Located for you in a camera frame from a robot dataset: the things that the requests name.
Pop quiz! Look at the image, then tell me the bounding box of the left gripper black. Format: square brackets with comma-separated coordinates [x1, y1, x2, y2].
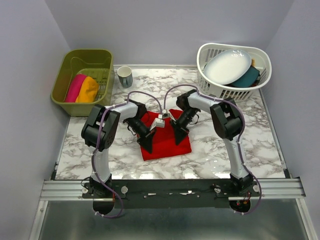
[124, 117, 157, 155]

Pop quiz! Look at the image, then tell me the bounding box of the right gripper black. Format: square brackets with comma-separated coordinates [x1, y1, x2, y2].
[168, 107, 199, 146]

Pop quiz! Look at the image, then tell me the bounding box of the red t shirt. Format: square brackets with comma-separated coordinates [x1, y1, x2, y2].
[140, 118, 192, 161]

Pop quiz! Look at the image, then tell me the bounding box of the white plastic dish basket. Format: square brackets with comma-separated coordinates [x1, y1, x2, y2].
[196, 42, 272, 102]

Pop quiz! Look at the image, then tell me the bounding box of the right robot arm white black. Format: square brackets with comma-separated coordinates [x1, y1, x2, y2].
[170, 89, 254, 196]

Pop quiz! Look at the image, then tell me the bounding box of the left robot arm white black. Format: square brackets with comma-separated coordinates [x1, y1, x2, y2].
[81, 100, 156, 198]

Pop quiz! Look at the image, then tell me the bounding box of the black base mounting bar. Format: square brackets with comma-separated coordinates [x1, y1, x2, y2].
[82, 178, 260, 215]

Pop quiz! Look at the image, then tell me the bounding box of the grey white mug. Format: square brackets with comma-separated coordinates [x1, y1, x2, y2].
[117, 66, 133, 88]

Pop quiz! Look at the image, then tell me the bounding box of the orange rolled t shirt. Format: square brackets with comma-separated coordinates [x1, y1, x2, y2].
[75, 76, 99, 103]

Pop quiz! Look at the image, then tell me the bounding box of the white oval plate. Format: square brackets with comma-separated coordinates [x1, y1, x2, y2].
[203, 49, 252, 85]

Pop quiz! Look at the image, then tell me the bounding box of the teal plate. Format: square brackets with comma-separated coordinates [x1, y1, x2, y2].
[231, 66, 260, 88]

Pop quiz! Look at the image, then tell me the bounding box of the pink rolled t shirt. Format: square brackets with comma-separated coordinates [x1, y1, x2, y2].
[64, 74, 87, 103]

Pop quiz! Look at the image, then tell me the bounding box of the olive green plastic bin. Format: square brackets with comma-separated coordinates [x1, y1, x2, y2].
[51, 48, 115, 117]

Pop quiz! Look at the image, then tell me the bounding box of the dark brown dish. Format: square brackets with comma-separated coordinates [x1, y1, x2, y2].
[250, 77, 261, 88]

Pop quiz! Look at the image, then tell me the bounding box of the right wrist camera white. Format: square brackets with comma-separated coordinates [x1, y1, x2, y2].
[158, 109, 176, 121]

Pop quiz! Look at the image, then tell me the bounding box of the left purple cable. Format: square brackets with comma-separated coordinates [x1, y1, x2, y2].
[91, 90, 165, 219]

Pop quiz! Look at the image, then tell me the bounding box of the purple cable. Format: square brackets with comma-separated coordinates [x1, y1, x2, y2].
[91, 90, 165, 219]
[163, 84, 263, 216]

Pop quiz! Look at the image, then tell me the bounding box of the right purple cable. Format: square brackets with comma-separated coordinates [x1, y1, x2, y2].
[163, 84, 263, 216]

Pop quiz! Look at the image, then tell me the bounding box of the aluminium frame rail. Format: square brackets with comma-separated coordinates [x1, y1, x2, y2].
[40, 178, 306, 201]

